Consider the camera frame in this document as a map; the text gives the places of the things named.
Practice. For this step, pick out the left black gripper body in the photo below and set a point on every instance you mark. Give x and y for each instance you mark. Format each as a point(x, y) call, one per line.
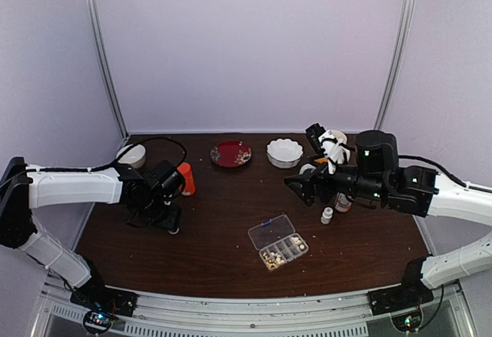
point(154, 214)

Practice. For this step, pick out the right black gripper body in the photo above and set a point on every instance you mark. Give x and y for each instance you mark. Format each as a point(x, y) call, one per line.
point(319, 177)

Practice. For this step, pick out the grey cap supplement bottle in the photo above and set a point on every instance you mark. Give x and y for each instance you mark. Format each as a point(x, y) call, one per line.
point(342, 203)

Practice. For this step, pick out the orange pill bottle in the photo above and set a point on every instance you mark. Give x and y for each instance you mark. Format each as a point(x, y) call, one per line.
point(189, 187)

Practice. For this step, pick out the clear plastic pill organizer box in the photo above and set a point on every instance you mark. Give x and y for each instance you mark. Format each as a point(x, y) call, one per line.
point(277, 242)

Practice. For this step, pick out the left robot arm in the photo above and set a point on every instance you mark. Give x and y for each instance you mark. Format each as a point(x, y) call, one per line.
point(24, 188)

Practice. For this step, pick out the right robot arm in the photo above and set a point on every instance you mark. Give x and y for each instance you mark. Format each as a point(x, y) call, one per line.
point(370, 170)

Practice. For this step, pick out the floral mug yellow inside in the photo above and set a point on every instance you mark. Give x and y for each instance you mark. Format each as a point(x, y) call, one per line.
point(307, 167)

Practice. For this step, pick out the white scalloped bowl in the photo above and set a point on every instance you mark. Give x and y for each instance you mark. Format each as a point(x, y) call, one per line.
point(284, 153)

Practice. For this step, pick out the cream ribbed mug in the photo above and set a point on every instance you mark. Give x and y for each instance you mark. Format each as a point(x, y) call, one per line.
point(338, 152)

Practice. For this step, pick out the small white rice bowl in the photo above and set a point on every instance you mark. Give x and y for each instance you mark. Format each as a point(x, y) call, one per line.
point(134, 157)

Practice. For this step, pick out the red floral plate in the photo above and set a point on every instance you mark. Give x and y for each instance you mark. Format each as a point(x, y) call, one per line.
point(230, 154)

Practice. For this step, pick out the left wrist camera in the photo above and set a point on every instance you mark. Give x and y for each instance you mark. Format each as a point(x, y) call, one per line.
point(167, 181)

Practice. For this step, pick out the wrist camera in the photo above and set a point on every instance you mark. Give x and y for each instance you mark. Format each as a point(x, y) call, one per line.
point(167, 181)
point(317, 135)

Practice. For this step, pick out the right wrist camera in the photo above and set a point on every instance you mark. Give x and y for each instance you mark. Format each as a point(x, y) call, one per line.
point(317, 135)

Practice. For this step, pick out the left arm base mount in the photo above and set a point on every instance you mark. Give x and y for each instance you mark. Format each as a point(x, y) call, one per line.
point(110, 301)

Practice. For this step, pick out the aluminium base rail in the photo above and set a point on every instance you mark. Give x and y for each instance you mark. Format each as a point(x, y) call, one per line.
point(342, 314)

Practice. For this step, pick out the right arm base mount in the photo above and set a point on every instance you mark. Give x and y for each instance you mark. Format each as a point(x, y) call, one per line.
point(398, 298)

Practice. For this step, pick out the right aluminium frame post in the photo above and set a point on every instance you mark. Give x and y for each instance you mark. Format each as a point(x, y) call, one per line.
point(403, 30)

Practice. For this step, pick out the aluminium frame post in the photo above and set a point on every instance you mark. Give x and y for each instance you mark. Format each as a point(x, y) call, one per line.
point(104, 67)
point(403, 30)

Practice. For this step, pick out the left aluminium frame post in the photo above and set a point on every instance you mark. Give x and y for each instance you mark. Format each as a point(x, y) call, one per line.
point(104, 67)

